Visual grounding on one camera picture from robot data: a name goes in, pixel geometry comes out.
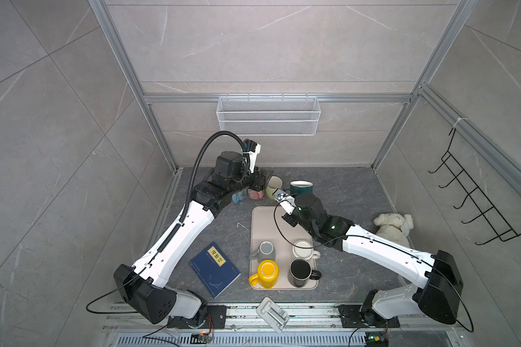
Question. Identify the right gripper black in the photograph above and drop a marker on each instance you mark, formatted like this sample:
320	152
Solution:
289	219

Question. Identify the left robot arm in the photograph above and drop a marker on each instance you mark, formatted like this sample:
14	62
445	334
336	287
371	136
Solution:
143	285

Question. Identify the grey mug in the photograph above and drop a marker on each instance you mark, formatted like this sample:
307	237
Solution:
265	251

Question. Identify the white mug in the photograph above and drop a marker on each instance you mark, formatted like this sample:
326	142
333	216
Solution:
304	250

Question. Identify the pink cartoon mug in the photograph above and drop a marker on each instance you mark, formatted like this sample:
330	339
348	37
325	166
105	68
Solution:
255	195

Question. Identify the dark green mug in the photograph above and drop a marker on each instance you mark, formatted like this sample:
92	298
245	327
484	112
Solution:
300	187

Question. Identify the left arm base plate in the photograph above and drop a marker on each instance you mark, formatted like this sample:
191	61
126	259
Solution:
213	316

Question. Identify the white wire mesh basket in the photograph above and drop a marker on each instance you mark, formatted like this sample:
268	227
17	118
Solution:
269	116

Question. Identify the beige serving tray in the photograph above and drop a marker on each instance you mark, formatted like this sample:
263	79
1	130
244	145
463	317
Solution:
263	228

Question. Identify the light green mug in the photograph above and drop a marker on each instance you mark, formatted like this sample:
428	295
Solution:
274	183

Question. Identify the blue hardcover book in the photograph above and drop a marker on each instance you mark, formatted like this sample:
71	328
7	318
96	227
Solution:
215	270

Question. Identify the white plastic bracket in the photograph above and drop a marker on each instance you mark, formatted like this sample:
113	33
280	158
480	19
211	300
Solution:
273	314

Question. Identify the black wire hook rack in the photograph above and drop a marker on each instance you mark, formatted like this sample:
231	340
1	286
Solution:
501	228

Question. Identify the blue mug yellow inside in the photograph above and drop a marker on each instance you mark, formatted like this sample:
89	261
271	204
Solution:
238	197

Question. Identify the black mug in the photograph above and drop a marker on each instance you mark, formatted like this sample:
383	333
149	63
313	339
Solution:
300	272

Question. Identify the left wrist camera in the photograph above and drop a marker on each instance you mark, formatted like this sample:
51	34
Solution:
251	152

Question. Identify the white plush toy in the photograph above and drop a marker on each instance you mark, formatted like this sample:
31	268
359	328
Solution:
394	227

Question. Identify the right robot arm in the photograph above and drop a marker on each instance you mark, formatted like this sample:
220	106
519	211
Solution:
435	284

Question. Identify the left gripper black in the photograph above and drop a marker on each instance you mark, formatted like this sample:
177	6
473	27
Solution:
258	181

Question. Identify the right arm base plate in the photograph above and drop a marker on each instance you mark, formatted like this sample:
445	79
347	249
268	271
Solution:
354	316

